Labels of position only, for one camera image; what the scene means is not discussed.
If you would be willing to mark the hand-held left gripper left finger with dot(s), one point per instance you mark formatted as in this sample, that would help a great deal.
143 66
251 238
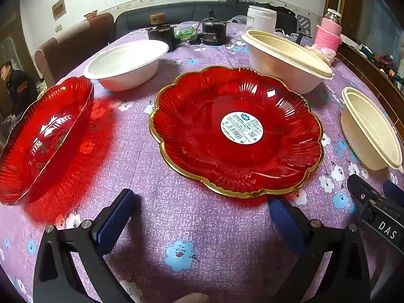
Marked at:
116 221

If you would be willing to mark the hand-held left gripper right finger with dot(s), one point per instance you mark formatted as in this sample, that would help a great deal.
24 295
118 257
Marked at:
284 224

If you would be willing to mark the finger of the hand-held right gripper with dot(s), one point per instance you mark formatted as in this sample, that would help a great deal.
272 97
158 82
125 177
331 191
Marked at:
375 211
395 191

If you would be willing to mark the cream ribbed bowl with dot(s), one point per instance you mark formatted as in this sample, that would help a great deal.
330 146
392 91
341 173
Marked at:
369 129

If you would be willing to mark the red ribbed deep plate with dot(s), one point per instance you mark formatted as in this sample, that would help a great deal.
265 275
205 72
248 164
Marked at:
47 151

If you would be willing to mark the red flower-shaped glass plate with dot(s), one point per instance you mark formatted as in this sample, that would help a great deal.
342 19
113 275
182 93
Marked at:
195 126

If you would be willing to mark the white paper bowl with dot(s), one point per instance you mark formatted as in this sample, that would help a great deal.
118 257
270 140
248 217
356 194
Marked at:
126 63

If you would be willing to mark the purple floral tablecloth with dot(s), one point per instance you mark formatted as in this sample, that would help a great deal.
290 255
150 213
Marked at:
189 227

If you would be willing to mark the wooden sideboard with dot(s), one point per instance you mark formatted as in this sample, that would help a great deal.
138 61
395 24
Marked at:
372 69

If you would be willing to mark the cream smooth bowl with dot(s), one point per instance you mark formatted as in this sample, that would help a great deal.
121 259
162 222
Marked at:
277 66

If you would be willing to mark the pink thermos bottle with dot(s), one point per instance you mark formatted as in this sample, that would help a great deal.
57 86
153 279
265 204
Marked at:
329 33

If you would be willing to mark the brown armchair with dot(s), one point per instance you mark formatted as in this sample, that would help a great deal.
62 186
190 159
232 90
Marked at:
75 44

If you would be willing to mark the green plastic bag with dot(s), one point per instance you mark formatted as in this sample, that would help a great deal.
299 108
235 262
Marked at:
185 33

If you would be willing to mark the black round device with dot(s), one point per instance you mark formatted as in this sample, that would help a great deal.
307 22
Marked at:
214 34

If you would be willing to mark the white plastic jar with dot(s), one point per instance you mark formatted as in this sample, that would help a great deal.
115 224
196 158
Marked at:
262 19

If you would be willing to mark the wooden block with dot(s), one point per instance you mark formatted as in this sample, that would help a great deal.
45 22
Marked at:
157 18

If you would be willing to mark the small dish on armchair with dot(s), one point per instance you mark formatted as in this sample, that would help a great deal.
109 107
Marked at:
91 14

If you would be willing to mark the black leather sofa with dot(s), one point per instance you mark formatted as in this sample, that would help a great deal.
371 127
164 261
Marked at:
183 12

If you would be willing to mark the wall socket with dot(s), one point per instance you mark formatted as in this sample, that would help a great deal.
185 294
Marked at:
58 28

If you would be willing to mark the wall plaque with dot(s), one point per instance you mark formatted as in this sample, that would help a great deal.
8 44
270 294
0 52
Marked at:
58 9

